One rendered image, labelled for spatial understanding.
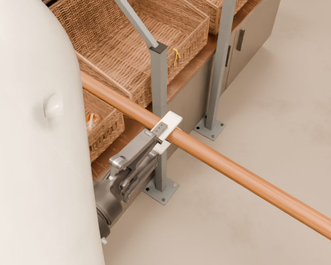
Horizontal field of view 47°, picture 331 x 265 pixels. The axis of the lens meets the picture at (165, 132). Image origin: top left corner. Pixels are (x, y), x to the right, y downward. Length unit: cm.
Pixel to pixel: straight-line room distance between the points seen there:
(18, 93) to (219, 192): 186
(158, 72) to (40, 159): 112
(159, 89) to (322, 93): 143
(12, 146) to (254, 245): 179
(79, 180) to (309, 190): 197
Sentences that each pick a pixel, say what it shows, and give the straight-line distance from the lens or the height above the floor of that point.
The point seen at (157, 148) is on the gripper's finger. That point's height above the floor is 117.
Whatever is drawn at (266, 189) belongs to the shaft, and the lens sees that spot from 68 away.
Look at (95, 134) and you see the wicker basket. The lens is 133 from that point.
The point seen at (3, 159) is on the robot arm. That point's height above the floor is 164.
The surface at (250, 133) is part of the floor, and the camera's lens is 224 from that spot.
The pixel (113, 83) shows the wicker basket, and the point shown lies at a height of 74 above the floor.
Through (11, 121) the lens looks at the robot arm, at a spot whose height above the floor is 165.
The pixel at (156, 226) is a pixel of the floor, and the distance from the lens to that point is 191.
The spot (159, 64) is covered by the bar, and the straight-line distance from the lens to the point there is 125.
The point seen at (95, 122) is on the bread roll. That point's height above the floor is 64.
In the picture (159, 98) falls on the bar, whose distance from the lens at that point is 137.
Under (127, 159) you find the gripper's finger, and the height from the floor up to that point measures 124.
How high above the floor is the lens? 177
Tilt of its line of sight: 54 degrees down
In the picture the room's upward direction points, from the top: straight up
